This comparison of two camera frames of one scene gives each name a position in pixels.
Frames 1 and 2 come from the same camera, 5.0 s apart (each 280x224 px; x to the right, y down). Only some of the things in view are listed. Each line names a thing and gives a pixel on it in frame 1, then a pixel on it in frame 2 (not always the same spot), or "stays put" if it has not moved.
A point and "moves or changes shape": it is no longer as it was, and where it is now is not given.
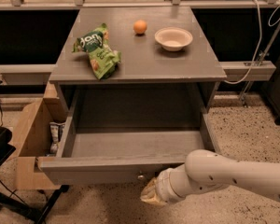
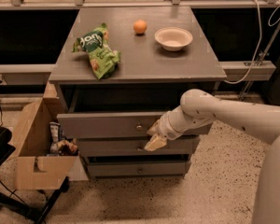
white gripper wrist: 162,184 -> 164,128
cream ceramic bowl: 173,38 stays put
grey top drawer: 124,148 moves or changes shape
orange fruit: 140,26 stays put
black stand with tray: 1,147 stays put
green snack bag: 103,59 stays put
